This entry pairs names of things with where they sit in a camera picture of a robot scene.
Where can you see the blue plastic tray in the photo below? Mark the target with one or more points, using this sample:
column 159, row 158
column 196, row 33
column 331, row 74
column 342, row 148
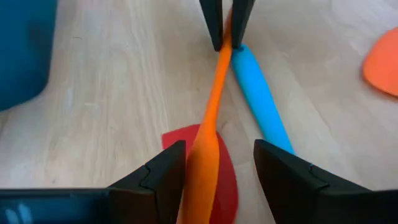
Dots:
column 25, row 46

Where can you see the orange silicone spatula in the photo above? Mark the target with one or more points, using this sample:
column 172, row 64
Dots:
column 384, row 65
column 202, row 161

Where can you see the red silicone spatula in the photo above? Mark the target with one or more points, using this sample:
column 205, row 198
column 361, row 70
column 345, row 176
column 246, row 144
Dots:
column 227, row 186

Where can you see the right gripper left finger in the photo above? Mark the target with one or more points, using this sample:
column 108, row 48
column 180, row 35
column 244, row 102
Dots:
column 155, row 193

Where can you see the blue silicone spatula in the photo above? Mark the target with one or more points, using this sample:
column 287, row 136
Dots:
column 258, row 93

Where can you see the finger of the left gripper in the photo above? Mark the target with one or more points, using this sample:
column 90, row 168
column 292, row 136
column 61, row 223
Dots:
column 241, row 18
column 213, row 21

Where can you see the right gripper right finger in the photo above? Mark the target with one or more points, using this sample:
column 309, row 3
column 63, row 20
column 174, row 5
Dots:
column 304, row 196

